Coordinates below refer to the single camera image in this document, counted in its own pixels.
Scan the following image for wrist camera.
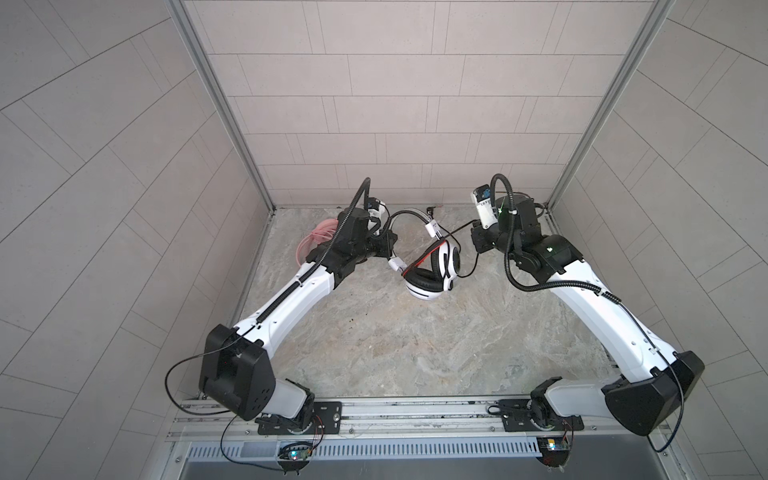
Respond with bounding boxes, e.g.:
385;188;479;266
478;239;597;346
471;184;498;230
366;197;388;236

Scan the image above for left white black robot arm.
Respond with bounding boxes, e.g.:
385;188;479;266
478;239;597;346
199;178;392;431

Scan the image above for white black headphones with cable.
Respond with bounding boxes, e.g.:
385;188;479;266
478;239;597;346
380;208;479;301

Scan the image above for left black power cable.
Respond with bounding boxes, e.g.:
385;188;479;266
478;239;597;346
163;341;313;473

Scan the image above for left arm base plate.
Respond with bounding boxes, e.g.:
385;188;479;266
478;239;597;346
254;401;343;435

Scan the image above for white slotted cable duct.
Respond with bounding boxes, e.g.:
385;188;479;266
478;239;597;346
187;437;542;462

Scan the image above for pink headphones with cable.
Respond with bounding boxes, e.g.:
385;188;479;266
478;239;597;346
295;219;338;266

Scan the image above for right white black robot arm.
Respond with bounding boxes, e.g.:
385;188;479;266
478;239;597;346
471;173;705;436

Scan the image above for aluminium mounting rail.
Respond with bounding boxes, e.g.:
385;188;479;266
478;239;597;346
164;395;630;441

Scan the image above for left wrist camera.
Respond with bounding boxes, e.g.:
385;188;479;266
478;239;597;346
366;197;388;236

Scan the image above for left green circuit board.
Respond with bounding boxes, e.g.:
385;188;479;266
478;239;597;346
277;441;314;472

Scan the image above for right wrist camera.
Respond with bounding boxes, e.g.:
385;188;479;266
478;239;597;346
471;184;498;230

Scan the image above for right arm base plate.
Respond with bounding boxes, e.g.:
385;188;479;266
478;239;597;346
486;399;584;432

